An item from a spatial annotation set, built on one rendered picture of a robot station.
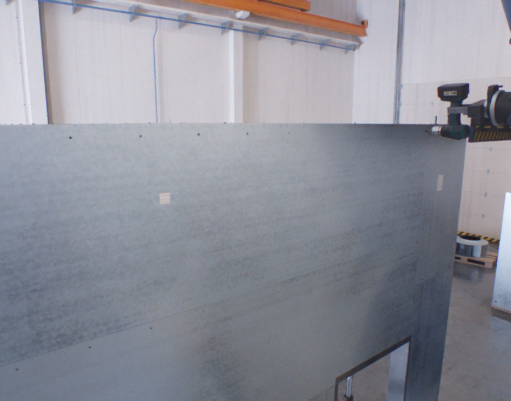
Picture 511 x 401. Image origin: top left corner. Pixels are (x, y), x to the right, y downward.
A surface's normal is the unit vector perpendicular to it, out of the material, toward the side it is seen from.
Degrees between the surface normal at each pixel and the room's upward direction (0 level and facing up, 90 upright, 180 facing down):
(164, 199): 90
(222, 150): 90
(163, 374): 90
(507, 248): 90
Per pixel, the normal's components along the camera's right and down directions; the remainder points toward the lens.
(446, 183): 0.60, 0.15
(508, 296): -0.80, 0.11
